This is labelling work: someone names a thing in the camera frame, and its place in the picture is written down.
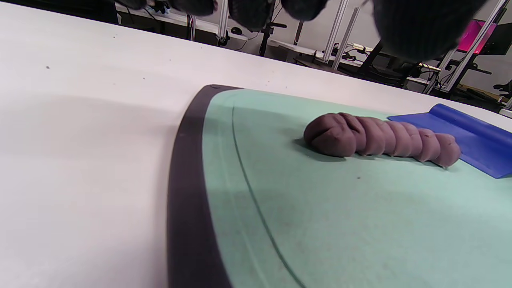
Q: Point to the black monitor stand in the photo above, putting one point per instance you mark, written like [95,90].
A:
[264,40]

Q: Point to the black computer mouse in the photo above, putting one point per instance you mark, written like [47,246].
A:
[236,31]

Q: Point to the green cutting board grey rim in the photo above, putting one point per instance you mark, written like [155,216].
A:
[340,232]

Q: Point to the long aluminium profile post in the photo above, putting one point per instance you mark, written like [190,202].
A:
[468,52]

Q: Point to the person's left hand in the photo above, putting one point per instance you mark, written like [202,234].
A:
[424,28]

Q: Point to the white desk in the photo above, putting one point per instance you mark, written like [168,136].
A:
[296,47]

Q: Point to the pink screen monitor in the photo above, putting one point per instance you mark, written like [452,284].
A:
[472,38]

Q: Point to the blue plastic scraper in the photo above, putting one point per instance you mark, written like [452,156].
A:
[476,140]

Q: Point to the black mesh chair black base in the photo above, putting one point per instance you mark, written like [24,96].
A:
[370,60]

